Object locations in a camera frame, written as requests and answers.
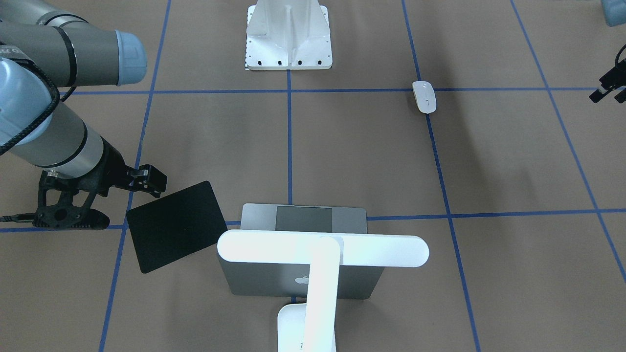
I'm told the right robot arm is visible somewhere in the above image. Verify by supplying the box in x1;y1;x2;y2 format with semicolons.
1;0;166;198

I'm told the grey laptop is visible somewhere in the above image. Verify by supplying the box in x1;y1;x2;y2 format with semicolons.
217;203;367;298

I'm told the white computer mouse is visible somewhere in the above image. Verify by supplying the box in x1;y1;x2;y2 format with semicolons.
412;80;437;114

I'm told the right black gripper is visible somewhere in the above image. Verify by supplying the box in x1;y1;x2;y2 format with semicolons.
91;147;168;198

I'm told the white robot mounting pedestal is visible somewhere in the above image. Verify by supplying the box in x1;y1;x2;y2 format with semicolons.
245;0;333;70

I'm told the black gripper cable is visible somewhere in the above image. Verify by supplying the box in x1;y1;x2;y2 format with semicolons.
0;49;62;223

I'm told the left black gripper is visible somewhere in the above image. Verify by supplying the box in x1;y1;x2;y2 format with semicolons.
589;45;626;103

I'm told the black mouse pad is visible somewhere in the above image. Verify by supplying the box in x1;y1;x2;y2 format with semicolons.
127;180;227;274

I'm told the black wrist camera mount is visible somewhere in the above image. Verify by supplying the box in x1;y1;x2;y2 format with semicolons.
33;170;110;230

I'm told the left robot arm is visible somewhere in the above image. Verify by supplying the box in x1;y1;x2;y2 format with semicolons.
589;0;626;103

